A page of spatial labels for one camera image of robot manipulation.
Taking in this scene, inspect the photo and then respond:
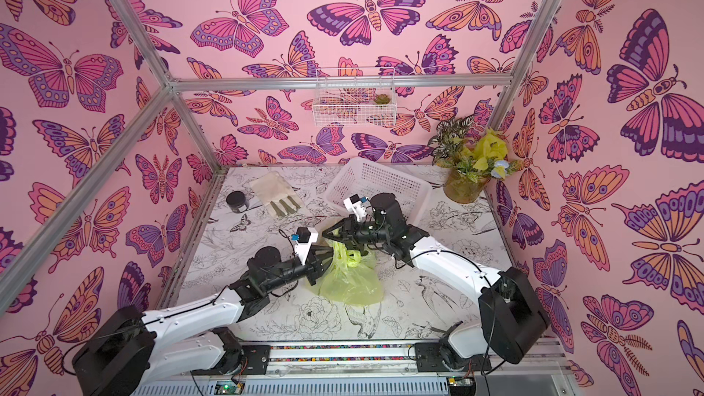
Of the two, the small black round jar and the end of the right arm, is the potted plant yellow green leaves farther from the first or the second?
the small black round jar

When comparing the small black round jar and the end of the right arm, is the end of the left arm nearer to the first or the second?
the end of the right arm

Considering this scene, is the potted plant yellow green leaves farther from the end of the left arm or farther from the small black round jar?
the small black round jar

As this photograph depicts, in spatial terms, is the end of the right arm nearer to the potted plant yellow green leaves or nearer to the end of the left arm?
the end of the left arm

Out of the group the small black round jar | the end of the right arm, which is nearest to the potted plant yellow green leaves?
the end of the right arm

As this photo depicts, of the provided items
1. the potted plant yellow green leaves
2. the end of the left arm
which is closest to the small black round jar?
the end of the left arm

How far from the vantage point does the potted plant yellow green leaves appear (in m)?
0.92
